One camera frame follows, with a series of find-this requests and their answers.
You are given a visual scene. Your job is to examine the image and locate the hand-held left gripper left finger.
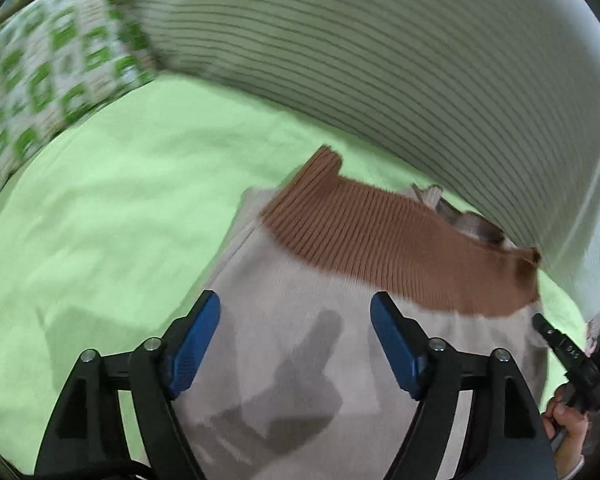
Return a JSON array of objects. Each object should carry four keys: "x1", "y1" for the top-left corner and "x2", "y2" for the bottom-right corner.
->
[{"x1": 34, "y1": 290, "x2": 221, "y2": 480}]

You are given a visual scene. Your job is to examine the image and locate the person's right forearm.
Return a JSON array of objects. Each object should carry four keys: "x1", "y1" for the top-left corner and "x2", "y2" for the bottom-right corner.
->
[{"x1": 554, "y1": 454, "x2": 587, "y2": 480}]

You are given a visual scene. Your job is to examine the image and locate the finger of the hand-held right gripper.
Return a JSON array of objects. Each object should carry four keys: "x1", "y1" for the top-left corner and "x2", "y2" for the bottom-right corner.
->
[{"x1": 531, "y1": 312, "x2": 589, "y2": 377}]

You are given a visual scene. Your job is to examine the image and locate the white striped pillow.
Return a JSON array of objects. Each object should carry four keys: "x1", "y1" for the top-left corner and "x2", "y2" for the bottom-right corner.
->
[{"x1": 115, "y1": 0, "x2": 600, "y2": 321}]

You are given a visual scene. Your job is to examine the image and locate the beige patterned knit sweater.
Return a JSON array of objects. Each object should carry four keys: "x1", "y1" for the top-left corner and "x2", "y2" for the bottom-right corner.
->
[{"x1": 177, "y1": 145, "x2": 551, "y2": 480}]

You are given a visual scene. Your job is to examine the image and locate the light green bed sheet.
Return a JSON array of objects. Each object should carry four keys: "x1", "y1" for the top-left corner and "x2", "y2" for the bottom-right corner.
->
[{"x1": 0, "y1": 77, "x2": 588, "y2": 476}]

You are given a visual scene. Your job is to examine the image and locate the green checked patterned pillow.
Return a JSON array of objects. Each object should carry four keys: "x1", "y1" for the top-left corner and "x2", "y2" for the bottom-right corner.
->
[{"x1": 0, "y1": 0, "x2": 161, "y2": 211}]

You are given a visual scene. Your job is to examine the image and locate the person's right hand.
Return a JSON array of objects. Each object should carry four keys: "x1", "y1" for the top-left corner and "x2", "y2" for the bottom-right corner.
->
[{"x1": 542, "y1": 384, "x2": 592, "y2": 462}]

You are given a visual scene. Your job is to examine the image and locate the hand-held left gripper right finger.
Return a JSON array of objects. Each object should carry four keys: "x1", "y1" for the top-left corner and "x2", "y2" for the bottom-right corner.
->
[{"x1": 370, "y1": 291, "x2": 558, "y2": 480}]

